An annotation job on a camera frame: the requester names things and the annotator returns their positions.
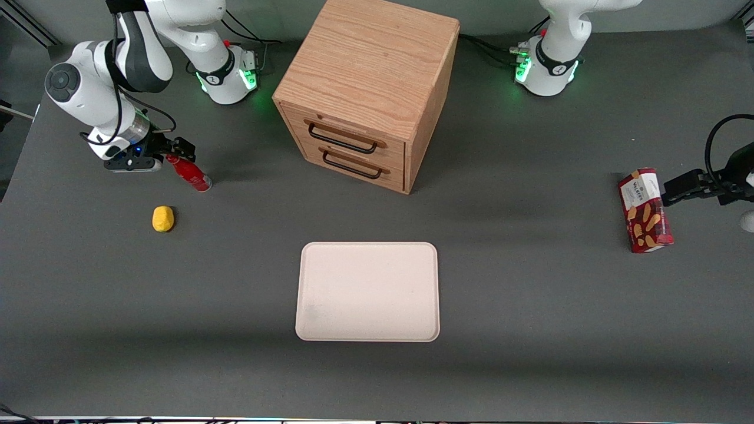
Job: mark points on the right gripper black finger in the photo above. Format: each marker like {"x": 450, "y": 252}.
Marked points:
{"x": 184, "y": 148}
{"x": 135, "y": 165}

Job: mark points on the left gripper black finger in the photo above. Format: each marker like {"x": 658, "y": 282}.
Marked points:
{"x": 721, "y": 191}
{"x": 686, "y": 187}

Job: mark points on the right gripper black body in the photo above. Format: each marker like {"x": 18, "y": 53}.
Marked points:
{"x": 157, "y": 143}

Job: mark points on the red coke bottle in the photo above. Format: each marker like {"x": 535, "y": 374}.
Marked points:
{"x": 191, "y": 174}

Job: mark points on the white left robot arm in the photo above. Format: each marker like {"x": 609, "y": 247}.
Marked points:
{"x": 556, "y": 59}

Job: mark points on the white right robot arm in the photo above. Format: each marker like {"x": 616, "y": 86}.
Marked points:
{"x": 88, "y": 88}

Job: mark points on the white rectangular tray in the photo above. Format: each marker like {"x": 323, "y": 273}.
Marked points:
{"x": 368, "y": 291}

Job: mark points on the red tartan shortbread box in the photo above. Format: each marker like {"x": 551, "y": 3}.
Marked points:
{"x": 645, "y": 212}

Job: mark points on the yellow lemon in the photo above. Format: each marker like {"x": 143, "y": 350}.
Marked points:
{"x": 163, "y": 218}

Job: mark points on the wooden drawer front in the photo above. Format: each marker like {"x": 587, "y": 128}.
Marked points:
{"x": 396, "y": 152}
{"x": 313, "y": 152}

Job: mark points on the dark clamp with rod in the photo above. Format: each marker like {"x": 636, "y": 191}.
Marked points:
{"x": 5, "y": 115}

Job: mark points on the wooden drawer cabinet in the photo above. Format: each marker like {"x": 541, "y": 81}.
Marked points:
{"x": 365, "y": 59}

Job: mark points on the grey metal frame rail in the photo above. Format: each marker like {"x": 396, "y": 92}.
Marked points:
{"x": 32, "y": 29}

